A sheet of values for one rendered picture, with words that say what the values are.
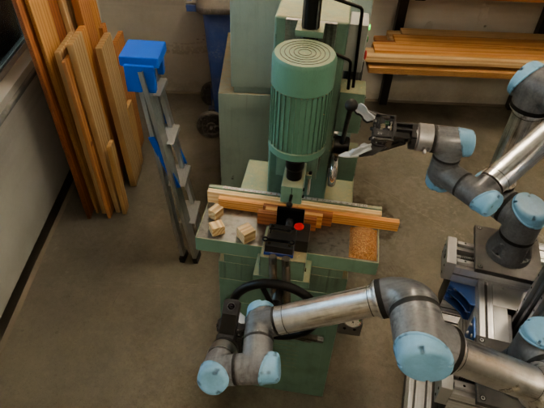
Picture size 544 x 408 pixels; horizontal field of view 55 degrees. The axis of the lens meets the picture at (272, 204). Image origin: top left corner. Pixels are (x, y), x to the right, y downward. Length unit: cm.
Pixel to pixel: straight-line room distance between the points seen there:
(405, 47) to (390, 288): 257
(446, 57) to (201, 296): 216
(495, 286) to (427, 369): 87
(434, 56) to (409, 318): 265
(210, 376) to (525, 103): 116
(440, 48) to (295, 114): 235
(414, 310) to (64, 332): 189
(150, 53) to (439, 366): 161
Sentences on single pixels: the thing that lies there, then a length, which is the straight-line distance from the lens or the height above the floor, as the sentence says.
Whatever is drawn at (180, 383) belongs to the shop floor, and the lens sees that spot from 247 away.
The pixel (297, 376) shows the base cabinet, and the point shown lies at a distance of 231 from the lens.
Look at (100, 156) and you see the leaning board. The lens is 295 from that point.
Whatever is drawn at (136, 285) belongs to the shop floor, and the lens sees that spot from 281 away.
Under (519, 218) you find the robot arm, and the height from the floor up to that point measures 102.
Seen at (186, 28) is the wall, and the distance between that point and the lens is 398.
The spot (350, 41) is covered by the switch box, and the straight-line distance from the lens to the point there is 175.
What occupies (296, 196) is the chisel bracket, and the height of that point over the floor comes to 103.
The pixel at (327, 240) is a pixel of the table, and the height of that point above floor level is 90.
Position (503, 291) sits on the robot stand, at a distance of 202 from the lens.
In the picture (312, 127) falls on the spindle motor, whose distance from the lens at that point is 150.
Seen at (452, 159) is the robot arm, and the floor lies 131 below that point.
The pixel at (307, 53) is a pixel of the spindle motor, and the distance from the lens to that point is 146.
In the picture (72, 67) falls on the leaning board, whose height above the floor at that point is 92.
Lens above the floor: 216
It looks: 43 degrees down
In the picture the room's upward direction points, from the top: 3 degrees clockwise
